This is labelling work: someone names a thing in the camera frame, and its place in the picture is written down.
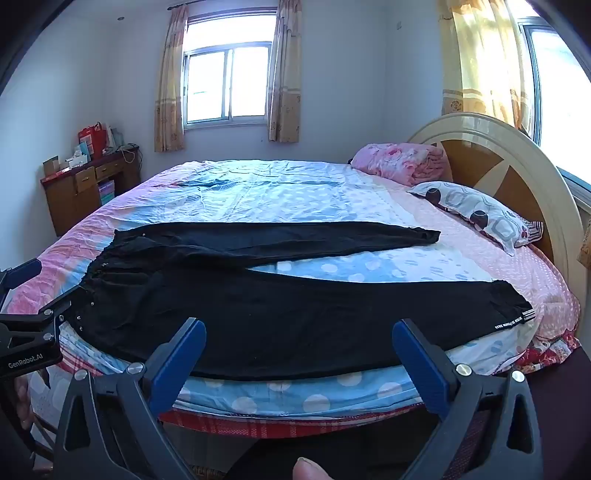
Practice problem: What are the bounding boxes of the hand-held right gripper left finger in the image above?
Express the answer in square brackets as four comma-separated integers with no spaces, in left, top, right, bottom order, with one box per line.
[54,316,207,480]

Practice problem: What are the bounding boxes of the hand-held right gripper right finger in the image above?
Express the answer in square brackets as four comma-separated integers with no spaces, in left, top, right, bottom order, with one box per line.
[392,318,544,480]

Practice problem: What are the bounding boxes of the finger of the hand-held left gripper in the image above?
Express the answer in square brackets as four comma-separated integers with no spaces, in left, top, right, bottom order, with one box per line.
[38,285,86,329]
[0,259,43,308]

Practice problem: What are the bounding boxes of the black pants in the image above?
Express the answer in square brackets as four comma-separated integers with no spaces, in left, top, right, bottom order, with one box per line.
[62,220,536,381]

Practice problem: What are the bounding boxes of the person's left hand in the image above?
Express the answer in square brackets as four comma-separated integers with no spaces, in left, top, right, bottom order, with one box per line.
[10,375,37,435]

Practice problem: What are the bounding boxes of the person's right hand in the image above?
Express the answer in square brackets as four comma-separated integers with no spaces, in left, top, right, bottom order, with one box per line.
[293,457,335,480]

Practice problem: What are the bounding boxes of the wooden desk with drawers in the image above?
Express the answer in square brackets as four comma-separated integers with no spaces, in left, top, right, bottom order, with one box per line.
[41,150,141,238]

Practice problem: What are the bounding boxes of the red gift bag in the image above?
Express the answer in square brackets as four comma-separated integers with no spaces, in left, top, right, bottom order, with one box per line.
[78,122,108,160]

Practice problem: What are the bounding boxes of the grey patterned pillow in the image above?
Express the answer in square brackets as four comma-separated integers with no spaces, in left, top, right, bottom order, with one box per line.
[406,181,532,256]

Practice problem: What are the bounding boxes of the cream wooden headboard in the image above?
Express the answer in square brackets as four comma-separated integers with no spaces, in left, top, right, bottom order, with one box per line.
[406,113,587,296]

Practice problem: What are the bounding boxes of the pink pillow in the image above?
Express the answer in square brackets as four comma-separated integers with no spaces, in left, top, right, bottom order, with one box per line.
[349,143,448,186]

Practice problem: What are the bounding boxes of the bed with patchwork sheet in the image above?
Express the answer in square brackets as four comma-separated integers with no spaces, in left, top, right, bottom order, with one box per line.
[7,159,581,439]

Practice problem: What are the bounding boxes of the beige flowered curtain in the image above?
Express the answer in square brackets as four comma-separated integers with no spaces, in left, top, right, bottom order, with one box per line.
[268,0,303,144]
[154,4,189,153]

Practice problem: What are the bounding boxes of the bright side window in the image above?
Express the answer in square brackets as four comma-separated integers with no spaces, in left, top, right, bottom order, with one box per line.
[519,18,591,204]

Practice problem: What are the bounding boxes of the yellow curtain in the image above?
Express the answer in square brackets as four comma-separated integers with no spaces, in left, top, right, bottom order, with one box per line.
[438,0,536,139]

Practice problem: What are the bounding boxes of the window with white frame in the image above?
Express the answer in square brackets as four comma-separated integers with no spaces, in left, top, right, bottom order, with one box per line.
[184,14,278,130]

